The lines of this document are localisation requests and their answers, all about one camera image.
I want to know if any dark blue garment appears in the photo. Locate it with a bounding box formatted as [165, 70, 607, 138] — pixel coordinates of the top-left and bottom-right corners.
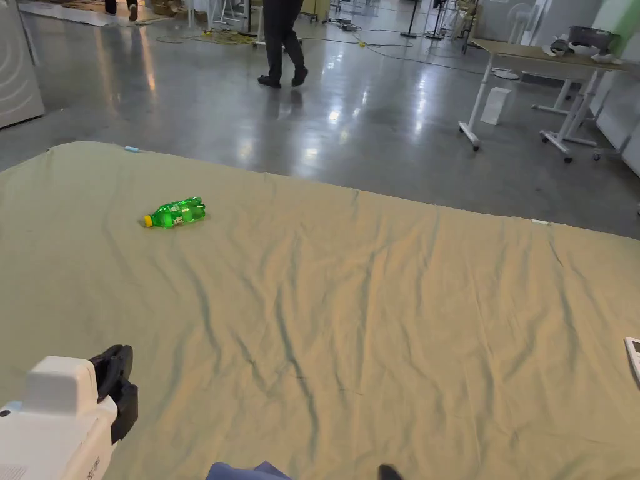
[207, 461, 293, 480]

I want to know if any wooden table with white legs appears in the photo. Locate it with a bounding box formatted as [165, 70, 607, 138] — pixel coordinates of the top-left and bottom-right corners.
[458, 24, 628, 164]

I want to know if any green plastic bottle, yellow cap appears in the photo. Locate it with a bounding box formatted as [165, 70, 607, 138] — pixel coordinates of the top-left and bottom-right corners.
[142, 197, 208, 229]

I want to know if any white carton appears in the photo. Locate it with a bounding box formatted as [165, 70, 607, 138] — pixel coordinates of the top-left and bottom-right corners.
[480, 85, 511, 126]

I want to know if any white standing fan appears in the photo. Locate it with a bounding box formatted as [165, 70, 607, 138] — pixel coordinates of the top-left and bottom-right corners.
[492, 2, 540, 81]

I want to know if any bed with pale green sheet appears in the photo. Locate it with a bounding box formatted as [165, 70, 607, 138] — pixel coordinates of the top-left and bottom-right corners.
[0, 141, 640, 480]

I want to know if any white remote control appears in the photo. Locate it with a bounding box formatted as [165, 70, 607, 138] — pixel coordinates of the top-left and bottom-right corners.
[623, 337, 640, 389]

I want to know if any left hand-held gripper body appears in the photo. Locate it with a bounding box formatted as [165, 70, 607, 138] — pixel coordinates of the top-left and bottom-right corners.
[0, 355, 139, 480]

